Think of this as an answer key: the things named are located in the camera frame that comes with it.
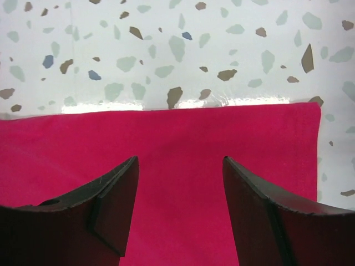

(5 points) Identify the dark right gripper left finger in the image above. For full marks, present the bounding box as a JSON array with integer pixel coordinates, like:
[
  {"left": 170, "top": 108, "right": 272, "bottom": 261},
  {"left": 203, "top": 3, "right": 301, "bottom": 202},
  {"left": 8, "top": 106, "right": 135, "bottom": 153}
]
[{"left": 1, "top": 157, "right": 139, "bottom": 265}]

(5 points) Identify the magenta t shirt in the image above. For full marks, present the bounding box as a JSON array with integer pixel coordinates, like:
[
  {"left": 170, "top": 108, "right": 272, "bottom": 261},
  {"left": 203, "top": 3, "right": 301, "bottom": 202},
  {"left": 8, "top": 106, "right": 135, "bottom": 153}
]
[{"left": 1, "top": 103, "right": 321, "bottom": 265}]

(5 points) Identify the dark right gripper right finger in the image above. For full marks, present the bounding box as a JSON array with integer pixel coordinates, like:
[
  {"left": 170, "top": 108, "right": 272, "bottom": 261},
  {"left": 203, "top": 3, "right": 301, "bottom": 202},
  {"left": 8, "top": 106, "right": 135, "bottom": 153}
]
[{"left": 222, "top": 157, "right": 354, "bottom": 265}]

